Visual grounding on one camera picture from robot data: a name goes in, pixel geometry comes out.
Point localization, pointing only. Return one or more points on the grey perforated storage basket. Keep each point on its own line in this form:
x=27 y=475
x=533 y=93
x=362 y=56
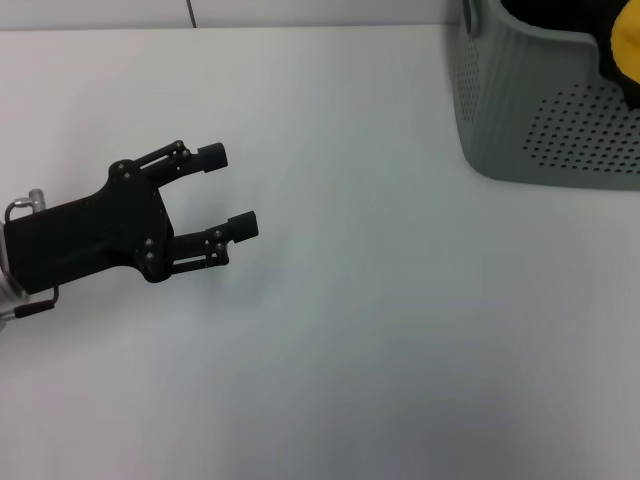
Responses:
x=500 y=100

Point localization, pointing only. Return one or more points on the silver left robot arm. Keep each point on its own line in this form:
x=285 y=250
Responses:
x=7 y=300

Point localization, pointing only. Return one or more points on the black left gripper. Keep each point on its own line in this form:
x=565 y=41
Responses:
x=90 y=235

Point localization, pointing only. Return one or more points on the yellow grey black-trimmed towel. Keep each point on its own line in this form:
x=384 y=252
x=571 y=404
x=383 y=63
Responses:
x=629 y=45

